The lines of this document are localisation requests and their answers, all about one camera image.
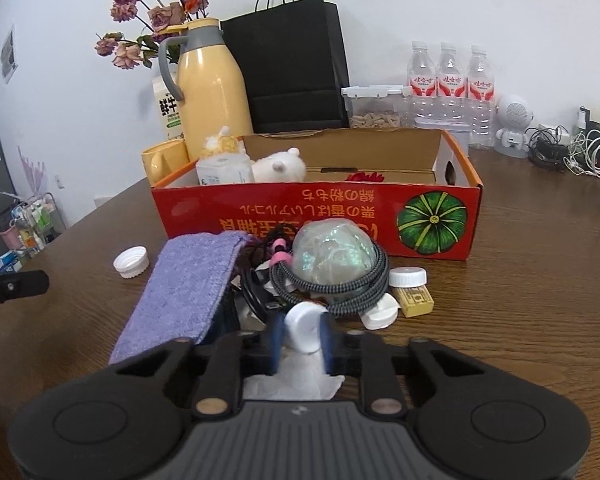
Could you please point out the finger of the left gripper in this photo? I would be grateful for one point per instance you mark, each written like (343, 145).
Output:
(23, 285)

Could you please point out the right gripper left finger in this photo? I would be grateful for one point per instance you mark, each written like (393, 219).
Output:
(229, 361)

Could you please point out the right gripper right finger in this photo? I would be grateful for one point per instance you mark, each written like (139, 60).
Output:
(376, 366)

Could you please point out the dark blue zip case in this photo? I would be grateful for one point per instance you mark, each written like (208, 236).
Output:
(225, 320)

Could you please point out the purple knit pouch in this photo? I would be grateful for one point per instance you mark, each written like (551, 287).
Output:
(183, 292)

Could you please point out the white jar lid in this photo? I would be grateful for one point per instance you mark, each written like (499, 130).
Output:
(302, 327)

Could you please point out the white bottle cap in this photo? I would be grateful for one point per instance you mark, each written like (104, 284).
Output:
(132, 262)

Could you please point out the iridescent plastic ball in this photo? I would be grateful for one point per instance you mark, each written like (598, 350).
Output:
(332, 252)

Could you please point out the red fabric rose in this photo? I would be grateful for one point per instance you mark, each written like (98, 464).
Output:
(362, 176)

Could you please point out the white cotton swab box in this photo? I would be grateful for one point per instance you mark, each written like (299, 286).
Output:
(226, 168)

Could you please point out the yellow white plush toy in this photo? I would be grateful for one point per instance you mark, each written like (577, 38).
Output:
(284, 166)

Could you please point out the white round flat cap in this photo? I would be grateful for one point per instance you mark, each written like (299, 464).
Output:
(382, 315)

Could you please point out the small yellow eraser box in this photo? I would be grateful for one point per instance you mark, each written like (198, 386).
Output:
(414, 301)

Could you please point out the white small bottle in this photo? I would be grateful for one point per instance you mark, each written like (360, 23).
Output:
(408, 277)

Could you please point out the yellow mug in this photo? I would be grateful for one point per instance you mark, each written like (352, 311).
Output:
(163, 159)

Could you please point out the red cardboard box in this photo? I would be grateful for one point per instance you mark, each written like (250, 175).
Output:
(427, 207)

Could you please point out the white milk carton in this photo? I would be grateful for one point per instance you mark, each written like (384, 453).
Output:
(168, 111)

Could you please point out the white tin box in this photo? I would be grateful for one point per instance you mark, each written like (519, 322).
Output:
(460, 131)

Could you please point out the clear food storage container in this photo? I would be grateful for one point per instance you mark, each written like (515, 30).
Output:
(382, 106)

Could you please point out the yellow thermos jug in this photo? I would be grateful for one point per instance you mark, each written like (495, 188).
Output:
(202, 75)

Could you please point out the left water bottle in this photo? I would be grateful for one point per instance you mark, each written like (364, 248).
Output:
(422, 80)

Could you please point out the water bottle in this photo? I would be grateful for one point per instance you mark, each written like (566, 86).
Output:
(480, 95)
(422, 80)
(451, 84)

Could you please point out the middle water bottle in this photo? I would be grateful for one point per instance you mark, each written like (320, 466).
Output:
(451, 84)

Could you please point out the white robot toy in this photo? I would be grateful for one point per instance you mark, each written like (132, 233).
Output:
(515, 116)

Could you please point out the right water bottle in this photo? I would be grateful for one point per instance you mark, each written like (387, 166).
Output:
(480, 95)

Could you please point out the dried pink flower bouquet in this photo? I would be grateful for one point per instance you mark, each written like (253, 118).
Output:
(160, 19)

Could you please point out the black paper bag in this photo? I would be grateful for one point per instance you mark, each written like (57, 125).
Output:
(294, 64)

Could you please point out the wire storage rack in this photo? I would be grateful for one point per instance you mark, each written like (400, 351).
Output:
(27, 227)

